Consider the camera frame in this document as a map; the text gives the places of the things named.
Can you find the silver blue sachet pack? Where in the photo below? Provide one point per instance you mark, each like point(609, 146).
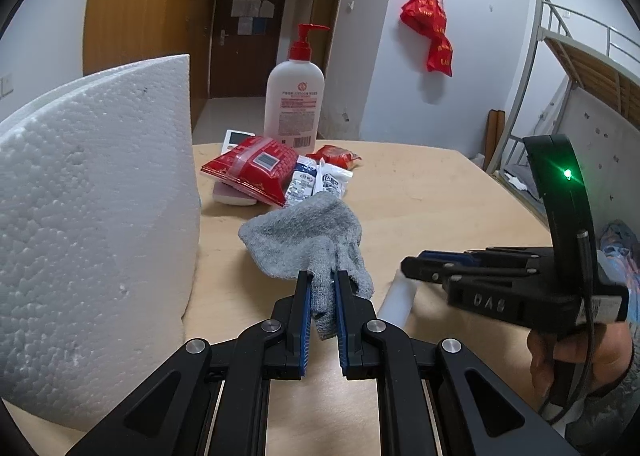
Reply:
point(311, 177)

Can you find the metal bunk bed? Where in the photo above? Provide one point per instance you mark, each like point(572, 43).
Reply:
point(597, 107)

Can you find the side doorway frame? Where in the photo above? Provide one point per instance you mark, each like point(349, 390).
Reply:
point(323, 13)

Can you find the grey sock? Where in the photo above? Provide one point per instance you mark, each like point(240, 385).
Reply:
point(321, 236)

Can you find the grey jacket right forearm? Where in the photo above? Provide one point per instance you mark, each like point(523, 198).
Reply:
point(609, 424)

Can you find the white wall switches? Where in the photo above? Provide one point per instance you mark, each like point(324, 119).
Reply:
point(6, 85)

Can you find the white foam tube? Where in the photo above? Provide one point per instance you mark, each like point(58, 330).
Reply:
point(398, 302)

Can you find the person's right hand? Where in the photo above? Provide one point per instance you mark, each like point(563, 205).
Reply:
point(612, 355)

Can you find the small red snack packet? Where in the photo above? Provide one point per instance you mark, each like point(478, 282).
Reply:
point(337, 156)

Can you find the wooden wardrobe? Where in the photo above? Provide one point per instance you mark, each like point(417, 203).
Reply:
point(118, 32)

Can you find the red wet wipes pack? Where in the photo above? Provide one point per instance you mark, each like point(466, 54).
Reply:
point(259, 167)

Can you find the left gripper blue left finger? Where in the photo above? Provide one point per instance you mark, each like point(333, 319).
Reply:
point(211, 399)

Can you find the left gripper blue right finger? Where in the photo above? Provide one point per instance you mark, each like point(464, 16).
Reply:
point(434, 398)

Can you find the white styrofoam box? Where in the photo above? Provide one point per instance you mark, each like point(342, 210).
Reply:
point(100, 218)

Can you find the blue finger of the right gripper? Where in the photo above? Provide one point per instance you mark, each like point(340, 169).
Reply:
point(490, 291)
point(517, 258)

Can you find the white lotion pump bottle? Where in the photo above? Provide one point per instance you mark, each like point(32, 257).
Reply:
point(294, 95)

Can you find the red hanging bags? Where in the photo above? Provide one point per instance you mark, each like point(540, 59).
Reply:
point(428, 19)

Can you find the dark brown entrance door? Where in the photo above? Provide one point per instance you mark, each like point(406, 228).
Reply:
point(244, 48)

